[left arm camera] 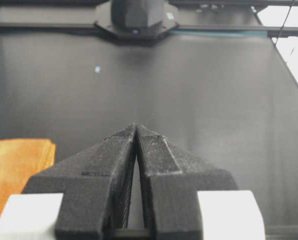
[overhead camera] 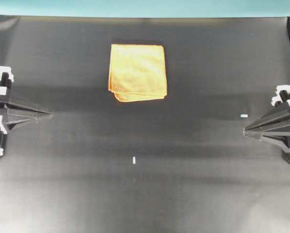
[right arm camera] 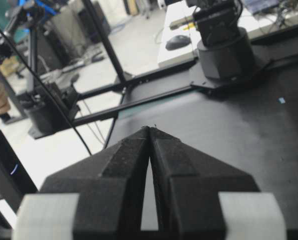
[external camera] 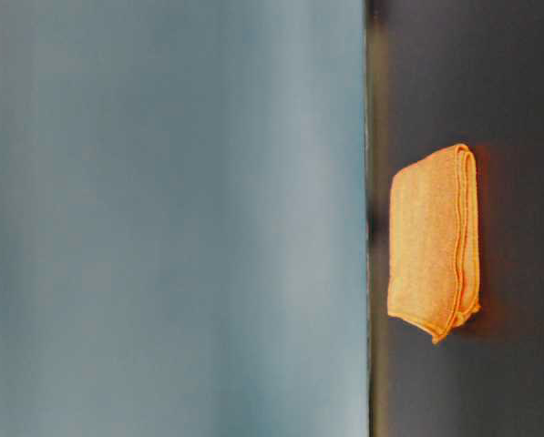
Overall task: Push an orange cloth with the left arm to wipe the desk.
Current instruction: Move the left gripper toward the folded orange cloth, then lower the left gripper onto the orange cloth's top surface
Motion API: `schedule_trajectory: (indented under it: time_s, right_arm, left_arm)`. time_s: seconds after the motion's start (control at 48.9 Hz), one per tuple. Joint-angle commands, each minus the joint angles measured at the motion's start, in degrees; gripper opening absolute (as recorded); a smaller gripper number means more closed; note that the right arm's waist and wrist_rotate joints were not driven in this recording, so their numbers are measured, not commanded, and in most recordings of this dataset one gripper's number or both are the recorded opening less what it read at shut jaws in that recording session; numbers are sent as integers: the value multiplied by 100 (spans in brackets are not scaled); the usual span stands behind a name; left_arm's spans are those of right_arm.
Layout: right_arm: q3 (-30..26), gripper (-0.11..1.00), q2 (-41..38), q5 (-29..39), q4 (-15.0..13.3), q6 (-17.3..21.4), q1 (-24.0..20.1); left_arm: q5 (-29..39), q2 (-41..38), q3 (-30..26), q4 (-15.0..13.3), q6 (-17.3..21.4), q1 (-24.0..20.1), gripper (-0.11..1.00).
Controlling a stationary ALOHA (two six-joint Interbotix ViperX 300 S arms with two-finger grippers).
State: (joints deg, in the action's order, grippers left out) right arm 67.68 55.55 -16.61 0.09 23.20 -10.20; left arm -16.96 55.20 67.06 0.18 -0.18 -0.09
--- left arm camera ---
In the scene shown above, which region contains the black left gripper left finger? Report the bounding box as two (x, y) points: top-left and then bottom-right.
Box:
(22, 124), (136, 240)

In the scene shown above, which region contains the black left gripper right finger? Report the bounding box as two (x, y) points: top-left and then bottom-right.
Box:
(136, 125), (238, 240)

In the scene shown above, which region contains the orange cloth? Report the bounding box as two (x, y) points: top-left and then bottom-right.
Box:
(0, 138), (56, 214)

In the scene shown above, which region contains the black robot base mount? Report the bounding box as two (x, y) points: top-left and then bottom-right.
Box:
(94, 0), (179, 41)

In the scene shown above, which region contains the black horizontal frame rail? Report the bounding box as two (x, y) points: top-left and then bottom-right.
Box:
(0, 22), (298, 38)

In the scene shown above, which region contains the thin black cable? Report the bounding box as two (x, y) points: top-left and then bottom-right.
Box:
(273, 0), (296, 47)

